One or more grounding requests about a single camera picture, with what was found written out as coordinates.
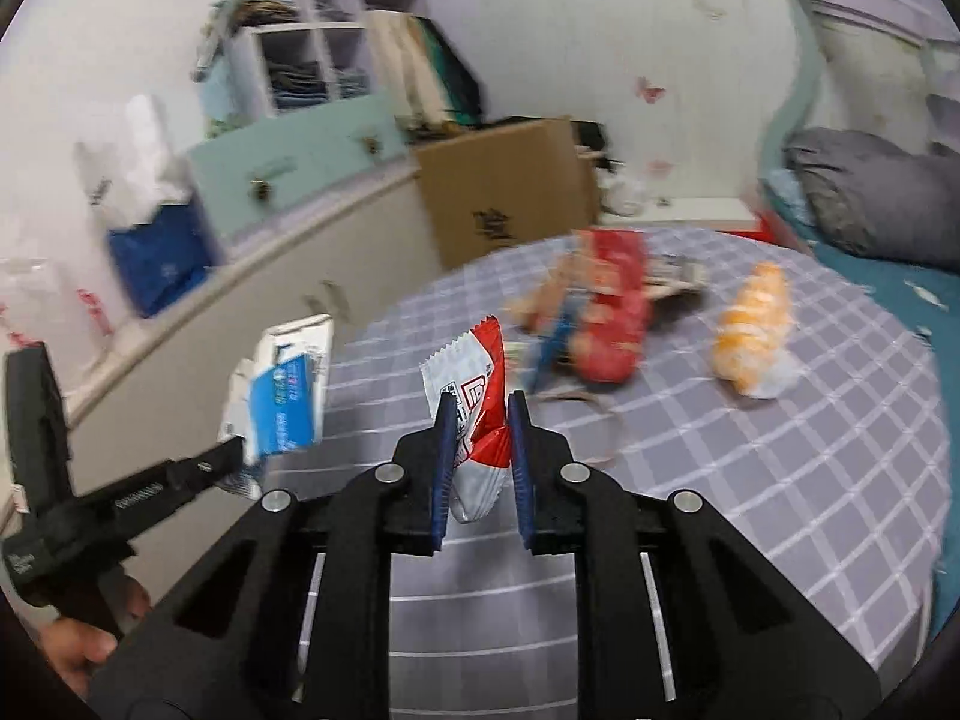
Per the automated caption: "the blue snack wrapper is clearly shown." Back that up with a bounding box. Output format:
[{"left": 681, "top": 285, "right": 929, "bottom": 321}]
[{"left": 525, "top": 300, "right": 580, "bottom": 392}]

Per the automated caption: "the red white snack wrapper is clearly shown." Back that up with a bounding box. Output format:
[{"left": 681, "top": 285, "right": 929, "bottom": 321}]
[{"left": 418, "top": 315, "right": 515, "bottom": 524}]

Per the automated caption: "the dark hanging jacket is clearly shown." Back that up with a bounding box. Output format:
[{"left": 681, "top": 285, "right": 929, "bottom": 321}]
[{"left": 420, "top": 19, "right": 490, "bottom": 132}]

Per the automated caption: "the red plastic stool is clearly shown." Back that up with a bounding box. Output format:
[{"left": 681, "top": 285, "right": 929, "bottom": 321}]
[{"left": 742, "top": 210, "right": 792, "bottom": 247}]

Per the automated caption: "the orange bread packet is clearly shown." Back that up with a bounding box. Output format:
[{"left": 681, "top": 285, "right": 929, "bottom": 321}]
[{"left": 711, "top": 261, "right": 802, "bottom": 400}]

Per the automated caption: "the white paper bag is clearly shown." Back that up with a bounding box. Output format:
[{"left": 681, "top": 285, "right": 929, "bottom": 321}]
[{"left": 75, "top": 94, "right": 194, "bottom": 230}]

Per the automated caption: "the grey folded blanket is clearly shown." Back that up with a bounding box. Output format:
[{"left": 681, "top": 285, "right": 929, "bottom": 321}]
[{"left": 784, "top": 127, "right": 960, "bottom": 272}]

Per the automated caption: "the folded clothes pile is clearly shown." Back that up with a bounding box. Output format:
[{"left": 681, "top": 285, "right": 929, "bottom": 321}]
[{"left": 199, "top": 0, "right": 302, "bottom": 38}]

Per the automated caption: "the grey metal handrail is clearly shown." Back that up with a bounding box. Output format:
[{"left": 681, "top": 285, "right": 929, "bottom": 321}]
[{"left": 191, "top": 0, "right": 290, "bottom": 83}]

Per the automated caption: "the mint bunk bed frame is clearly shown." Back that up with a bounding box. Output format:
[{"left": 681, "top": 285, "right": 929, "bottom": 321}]
[{"left": 754, "top": 0, "right": 960, "bottom": 192}]

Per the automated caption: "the grey checked tablecloth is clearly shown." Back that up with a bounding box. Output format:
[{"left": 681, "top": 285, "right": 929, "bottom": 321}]
[{"left": 259, "top": 225, "right": 953, "bottom": 720}]

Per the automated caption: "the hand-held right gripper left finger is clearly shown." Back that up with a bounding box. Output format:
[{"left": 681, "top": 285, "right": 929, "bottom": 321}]
[{"left": 86, "top": 390, "right": 460, "bottom": 720}]

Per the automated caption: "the cream hanging jacket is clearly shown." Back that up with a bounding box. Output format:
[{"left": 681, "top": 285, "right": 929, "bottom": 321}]
[{"left": 366, "top": 11, "right": 443, "bottom": 143}]

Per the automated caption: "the plain white plastic bag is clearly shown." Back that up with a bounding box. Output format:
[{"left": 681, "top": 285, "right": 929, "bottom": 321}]
[{"left": 600, "top": 169, "right": 647, "bottom": 218}]

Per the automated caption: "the mint drawer unit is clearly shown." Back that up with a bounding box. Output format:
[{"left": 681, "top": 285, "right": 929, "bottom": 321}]
[{"left": 187, "top": 90, "right": 410, "bottom": 241}]

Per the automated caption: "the blue white paper carton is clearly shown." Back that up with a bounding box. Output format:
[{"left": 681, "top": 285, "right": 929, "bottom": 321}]
[{"left": 217, "top": 313, "right": 335, "bottom": 496}]

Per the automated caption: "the white flat board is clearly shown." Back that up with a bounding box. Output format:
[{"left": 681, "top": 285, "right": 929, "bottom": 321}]
[{"left": 600, "top": 197, "right": 758, "bottom": 233}]

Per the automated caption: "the red snack bag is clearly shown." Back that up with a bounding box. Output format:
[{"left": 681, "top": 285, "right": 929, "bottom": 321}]
[{"left": 570, "top": 229, "right": 655, "bottom": 387}]

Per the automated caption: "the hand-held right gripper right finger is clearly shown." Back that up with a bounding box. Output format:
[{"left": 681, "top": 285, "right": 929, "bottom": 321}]
[{"left": 506, "top": 390, "right": 882, "bottom": 720}]

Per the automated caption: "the large cardboard box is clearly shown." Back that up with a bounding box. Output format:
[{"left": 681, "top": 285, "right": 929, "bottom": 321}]
[{"left": 414, "top": 118, "right": 601, "bottom": 271}]

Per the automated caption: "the person's left hand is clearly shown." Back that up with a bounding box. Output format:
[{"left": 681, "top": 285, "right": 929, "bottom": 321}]
[{"left": 37, "top": 576, "right": 152, "bottom": 698}]

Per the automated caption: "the blue patterned gift bag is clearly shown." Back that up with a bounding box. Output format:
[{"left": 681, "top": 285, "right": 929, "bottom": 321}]
[{"left": 106, "top": 199, "right": 218, "bottom": 320}]

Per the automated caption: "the silver snack wrapper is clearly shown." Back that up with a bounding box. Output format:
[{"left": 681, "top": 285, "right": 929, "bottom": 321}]
[{"left": 643, "top": 253, "right": 707, "bottom": 316}]

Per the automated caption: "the lilac cubby shelf unit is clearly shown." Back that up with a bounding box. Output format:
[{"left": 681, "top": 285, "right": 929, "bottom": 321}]
[{"left": 225, "top": 0, "right": 430, "bottom": 119}]

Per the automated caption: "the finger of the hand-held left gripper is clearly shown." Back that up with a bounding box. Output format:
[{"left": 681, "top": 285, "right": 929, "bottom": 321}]
[{"left": 166, "top": 437, "right": 246, "bottom": 494}]

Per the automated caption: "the white low cabinet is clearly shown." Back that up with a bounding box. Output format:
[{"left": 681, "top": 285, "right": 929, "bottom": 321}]
[{"left": 0, "top": 161, "right": 447, "bottom": 533}]

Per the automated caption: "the brown snack wrapper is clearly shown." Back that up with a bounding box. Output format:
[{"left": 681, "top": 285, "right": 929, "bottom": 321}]
[{"left": 510, "top": 251, "right": 593, "bottom": 332}]

